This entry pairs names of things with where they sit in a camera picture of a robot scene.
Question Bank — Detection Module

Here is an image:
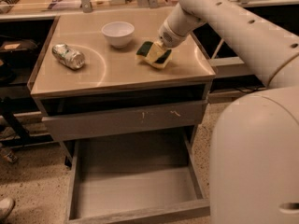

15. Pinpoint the white handled stick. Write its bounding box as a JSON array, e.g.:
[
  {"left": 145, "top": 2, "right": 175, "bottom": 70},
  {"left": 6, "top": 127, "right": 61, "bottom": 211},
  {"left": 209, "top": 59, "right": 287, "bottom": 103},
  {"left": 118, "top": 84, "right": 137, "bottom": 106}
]
[{"left": 211, "top": 38, "right": 224, "bottom": 59}]

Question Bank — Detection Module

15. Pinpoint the white shoe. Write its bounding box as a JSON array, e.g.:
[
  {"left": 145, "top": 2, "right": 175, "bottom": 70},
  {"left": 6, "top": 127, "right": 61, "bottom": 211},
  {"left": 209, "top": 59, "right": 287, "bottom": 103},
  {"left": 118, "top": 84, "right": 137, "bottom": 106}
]
[{"left": 0, "top": 197, "right": 15, "bottom": 221}]

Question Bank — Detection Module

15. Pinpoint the green yellow sponge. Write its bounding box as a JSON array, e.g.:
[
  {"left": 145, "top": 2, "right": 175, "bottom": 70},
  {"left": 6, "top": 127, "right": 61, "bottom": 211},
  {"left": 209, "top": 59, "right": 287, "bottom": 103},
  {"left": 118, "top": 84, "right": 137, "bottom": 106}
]
[{"left": 136, "top": 41, "right": 172, "bottom": 69}]

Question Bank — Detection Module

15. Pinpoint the black cable on floor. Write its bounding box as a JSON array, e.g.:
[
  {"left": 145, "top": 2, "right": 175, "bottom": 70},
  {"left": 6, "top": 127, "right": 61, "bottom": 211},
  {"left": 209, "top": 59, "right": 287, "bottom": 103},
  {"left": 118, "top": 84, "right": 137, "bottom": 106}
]
[{"left": 235, "top": 86, "right": 260, "bottom": 95}]

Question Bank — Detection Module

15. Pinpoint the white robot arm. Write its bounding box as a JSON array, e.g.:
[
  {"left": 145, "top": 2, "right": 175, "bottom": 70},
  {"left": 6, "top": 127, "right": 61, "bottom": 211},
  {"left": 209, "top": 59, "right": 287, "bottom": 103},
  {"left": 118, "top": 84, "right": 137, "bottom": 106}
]
[{"left": 159, "top": 0, "right": 299, "bottom": 224}]

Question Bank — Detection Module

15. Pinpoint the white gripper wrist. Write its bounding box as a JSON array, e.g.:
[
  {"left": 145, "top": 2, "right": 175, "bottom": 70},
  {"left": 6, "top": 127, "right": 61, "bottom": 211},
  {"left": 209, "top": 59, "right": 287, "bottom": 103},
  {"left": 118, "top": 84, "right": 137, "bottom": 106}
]
[{"left": 144, "top": 4, "right": 205, "bottom": 64}]

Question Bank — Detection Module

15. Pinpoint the grey top drawer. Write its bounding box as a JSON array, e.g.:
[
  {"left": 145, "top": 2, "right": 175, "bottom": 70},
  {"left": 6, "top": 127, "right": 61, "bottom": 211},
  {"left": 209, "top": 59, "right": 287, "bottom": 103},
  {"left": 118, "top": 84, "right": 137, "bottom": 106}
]
[{"left": 43, "top": 100, "right": 207, "bottom": 141}]

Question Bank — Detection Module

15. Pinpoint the open grey middle drawer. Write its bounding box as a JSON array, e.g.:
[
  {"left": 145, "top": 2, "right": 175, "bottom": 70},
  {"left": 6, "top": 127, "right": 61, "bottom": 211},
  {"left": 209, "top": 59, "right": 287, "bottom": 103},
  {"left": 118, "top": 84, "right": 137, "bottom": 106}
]
[{"left": 65, "top": 128, "right": 210, "bottom": 224}]

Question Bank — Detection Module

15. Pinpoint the grey drawer cabinet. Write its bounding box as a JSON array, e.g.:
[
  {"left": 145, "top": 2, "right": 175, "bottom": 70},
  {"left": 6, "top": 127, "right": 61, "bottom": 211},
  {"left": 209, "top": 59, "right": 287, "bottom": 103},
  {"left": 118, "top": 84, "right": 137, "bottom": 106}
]
[{"left": 31, "top": 7, "right": 215, "bottom": 159}]

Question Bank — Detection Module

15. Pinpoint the dark bag on shelf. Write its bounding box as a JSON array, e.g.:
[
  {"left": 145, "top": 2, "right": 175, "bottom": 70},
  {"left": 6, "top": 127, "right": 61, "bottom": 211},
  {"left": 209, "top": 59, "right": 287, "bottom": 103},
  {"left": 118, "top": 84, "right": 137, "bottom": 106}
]
[{"left": 0, "top": 39, "right": 38, "bottom": 59}]

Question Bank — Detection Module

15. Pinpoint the crushed silver soda can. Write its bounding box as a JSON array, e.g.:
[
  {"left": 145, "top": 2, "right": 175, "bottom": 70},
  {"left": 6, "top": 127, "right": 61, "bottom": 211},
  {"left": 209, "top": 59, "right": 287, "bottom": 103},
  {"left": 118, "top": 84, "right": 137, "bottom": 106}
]
[{"left": 52, "top": 43, "right": 85, "bottom": 70}]

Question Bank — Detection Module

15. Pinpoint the white ceramic bowl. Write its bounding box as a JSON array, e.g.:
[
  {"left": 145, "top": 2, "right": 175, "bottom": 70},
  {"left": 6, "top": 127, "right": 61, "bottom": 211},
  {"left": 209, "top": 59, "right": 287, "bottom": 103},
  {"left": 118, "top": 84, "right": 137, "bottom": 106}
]
[{"left": 101, "top": 21, "right": 135, "bottom": 49}]

